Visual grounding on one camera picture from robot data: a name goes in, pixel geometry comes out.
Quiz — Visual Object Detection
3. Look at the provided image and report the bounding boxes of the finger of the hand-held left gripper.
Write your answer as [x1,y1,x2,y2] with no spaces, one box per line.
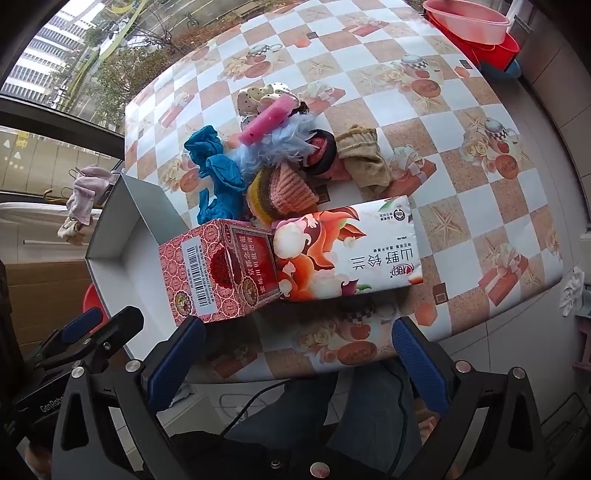
[25,307,105,370]
[69,305,145,377]

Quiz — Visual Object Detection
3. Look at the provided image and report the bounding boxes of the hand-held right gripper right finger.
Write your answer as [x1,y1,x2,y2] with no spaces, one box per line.
[392,318,548,480]

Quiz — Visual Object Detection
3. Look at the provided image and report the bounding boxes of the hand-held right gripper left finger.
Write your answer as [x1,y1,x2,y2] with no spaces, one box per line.
[53,316,206,480]

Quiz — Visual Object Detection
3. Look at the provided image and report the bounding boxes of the grey white cardboard box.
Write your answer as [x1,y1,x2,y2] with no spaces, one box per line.
[85,174,278,361]

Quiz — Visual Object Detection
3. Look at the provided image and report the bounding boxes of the blue stockings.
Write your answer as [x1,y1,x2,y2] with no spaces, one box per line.
[184,126,249,225]

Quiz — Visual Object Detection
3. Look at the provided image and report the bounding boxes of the beige sock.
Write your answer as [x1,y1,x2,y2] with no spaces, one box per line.
[334,124,392,195]

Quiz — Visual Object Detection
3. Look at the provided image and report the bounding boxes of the pink black sock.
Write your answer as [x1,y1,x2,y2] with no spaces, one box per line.
[301,130,343,177]

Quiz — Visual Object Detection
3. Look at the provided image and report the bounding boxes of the light blue fluffy cloth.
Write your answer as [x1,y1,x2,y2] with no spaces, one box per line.
[230,112,315,172]

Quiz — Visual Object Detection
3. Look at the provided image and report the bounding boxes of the pink fluffy cloth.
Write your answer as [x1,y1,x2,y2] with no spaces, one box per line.
[239,96,302,147]

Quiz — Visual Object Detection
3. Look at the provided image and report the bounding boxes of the white polka dot scrunchie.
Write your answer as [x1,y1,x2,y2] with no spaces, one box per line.
[237,82,293,126]

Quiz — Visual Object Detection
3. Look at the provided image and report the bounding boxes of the brown cardboard panel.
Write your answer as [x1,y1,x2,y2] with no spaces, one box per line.
[0,262,94,346]

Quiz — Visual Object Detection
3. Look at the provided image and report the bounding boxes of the person's right leg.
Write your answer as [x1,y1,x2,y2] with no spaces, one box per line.
[332,362,419,478]

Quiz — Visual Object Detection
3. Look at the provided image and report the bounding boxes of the person's leg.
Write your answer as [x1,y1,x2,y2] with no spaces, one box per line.
[222,369,345,446]
[332,362,419,478]

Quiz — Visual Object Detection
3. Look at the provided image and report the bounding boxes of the red patterned carton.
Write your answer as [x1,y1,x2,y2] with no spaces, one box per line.
[158,219,281,325]

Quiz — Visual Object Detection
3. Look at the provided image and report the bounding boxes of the beige hanging cloth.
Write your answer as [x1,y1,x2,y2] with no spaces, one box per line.
[57,216,94,246]

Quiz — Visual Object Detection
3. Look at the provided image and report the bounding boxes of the person's left leg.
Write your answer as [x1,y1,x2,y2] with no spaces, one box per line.
[222,369,345,446]

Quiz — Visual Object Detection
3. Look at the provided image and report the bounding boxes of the floral tissue pack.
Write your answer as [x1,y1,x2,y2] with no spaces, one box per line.
[271,195,424,302]

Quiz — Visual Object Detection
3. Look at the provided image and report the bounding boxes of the gold metal rack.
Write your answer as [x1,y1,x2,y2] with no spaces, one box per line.
[43,167,88,205]

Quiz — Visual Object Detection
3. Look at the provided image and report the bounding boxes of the pale pink hanging cloth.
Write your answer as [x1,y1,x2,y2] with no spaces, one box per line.
[68,165,122,219]

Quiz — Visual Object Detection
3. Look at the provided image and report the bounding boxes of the white crumpled cloth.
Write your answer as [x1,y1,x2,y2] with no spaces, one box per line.
[558,267,588,317]

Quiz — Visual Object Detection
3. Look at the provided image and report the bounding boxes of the checkered printed tablecloth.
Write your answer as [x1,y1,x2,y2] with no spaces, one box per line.
[122,0,566,384]

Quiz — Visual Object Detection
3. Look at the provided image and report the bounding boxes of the blue plastic basin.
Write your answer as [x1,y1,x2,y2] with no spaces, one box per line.
[480,60,522,81]

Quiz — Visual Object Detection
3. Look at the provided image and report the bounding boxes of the red plastic bucket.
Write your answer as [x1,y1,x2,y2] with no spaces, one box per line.
[427,14,520,70]

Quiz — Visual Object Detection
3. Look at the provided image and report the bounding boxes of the pink plastic basin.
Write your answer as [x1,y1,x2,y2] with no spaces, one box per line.
[422,0,511,45]

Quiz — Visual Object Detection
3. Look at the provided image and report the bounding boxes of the black cable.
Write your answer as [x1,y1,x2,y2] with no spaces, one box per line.
[218,377,297,438]

